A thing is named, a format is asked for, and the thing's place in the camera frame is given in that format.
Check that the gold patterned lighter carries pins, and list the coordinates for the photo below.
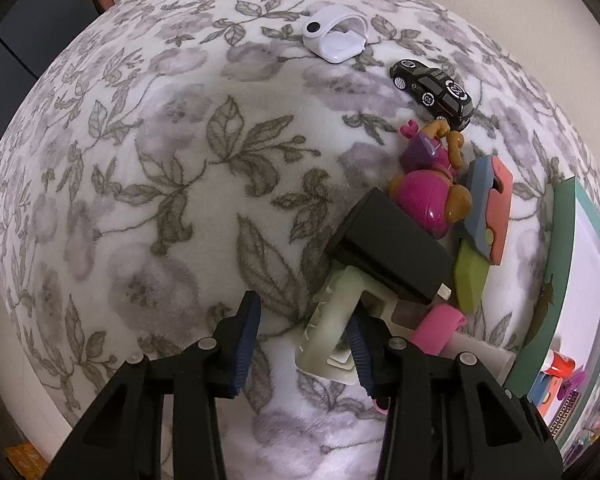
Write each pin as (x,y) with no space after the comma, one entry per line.
(565,415)

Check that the black charger block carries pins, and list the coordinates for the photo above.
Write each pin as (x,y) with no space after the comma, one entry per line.
(390,245)

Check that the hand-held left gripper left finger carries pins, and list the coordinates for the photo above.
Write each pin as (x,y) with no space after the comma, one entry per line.
(245,345)

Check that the purple lighter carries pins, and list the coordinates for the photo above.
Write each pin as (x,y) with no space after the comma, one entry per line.
(572,382)

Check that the red small bottle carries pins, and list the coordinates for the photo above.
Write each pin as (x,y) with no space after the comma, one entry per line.
(560,365)

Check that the pink dog toy figure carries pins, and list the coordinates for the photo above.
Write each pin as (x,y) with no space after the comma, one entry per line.
(430,195)

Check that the green-edged white box tray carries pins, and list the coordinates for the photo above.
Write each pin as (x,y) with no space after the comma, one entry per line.
(570,260)

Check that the white charger block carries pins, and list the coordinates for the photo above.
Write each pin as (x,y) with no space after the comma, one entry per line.
(480,357)

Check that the black toy car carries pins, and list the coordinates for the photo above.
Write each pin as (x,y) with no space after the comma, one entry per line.
(432,87)

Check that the dark cabinet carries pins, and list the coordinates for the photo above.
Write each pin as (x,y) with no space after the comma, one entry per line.
(10,35)

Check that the pink blue toy block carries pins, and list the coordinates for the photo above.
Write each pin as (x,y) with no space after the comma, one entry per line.
(485,220)

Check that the cream plastic toy frame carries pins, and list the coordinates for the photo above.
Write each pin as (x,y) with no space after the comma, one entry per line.
(330,330)

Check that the orange blue toy block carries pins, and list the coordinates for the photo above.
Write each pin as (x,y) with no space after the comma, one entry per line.
(542,392)

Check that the pink toy car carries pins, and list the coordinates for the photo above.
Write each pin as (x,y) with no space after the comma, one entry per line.
(435,327)

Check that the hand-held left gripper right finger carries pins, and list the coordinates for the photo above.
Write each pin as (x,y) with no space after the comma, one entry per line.
(357,352)

